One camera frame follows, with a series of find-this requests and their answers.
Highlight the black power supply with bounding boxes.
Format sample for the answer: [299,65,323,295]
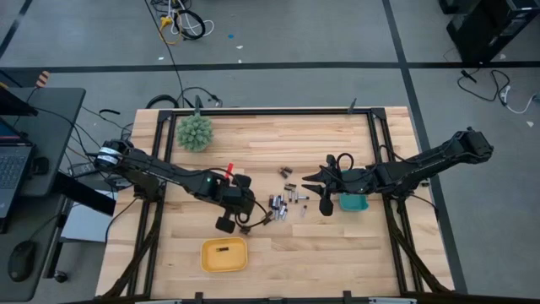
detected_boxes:
[67,162,101,178]

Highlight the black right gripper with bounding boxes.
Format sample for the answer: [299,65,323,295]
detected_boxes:
[301,165,377,198]

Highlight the yellow cable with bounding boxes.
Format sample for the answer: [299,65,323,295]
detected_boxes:
[158,14,184,46]

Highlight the black aluminium table frame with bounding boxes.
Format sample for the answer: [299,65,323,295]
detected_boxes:
[95,106,456,304]

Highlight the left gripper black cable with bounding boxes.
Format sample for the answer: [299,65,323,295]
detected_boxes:
[235,209,273,232]

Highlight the black monitor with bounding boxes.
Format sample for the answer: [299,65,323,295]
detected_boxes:
[0,86,40,117]

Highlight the small black desk device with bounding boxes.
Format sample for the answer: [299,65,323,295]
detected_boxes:
[31,155,50,176]

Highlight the thick black cable loop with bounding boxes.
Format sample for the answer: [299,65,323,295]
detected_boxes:
[145,86,224,111]

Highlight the coiled black cable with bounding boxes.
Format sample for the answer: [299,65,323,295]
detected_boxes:
[176,8,207,41]

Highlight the black cabinet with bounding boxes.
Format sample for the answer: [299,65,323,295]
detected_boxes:
[438,0,540,65]

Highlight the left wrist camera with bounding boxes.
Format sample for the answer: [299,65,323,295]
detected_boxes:
[214,214,237,235]

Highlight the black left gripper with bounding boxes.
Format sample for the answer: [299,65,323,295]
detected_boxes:
[218,171,257,236]

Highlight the long black floor cable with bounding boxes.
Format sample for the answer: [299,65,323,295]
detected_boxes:
[144,0,186,109]

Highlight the yellow plastic bin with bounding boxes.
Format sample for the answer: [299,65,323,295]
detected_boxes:
[199,236,249,274]

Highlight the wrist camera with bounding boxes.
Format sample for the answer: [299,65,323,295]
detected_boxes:
[318,196,336,217]
[214,214,237,235]

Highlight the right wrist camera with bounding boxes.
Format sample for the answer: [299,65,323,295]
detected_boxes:
[318,196,336,217]

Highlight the black computer mouse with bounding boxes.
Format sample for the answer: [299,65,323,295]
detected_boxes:
[7,239,38,283]

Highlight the teal plastic bin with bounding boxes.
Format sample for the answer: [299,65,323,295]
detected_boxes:
[338,168,370,213]

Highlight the white floor cable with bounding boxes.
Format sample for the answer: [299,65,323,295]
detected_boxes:
[499,84,540,116]

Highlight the black desk leg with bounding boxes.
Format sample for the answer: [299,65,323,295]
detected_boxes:
[54,171,117,217]

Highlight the black desk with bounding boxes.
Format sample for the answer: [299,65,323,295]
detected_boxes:
[0,86,88,303]

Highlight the green potted artificial plant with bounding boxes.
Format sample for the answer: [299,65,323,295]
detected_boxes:
[175,113,215,153]

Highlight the laptop computer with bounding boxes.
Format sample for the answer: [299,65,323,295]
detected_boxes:
[0,117,35,220]

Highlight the white panel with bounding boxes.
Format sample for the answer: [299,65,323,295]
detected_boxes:
[60,188,116,245]

